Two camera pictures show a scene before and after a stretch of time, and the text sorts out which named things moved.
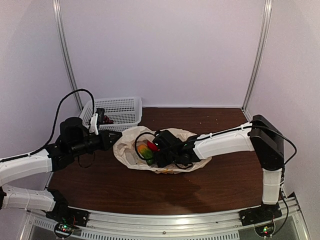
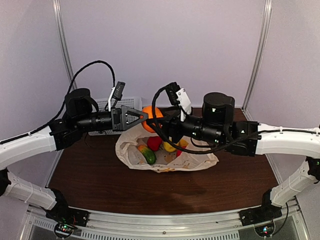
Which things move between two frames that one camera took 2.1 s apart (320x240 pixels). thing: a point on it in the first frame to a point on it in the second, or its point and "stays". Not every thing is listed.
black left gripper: x=105 y=142 to x=122 y=113
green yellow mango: x=146 y=153 stays
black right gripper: x=161 y=161 to x=171 y=122
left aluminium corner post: x=57 y=4 stays
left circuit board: x=63 y=230 stays
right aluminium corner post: x=263 y=39 stays
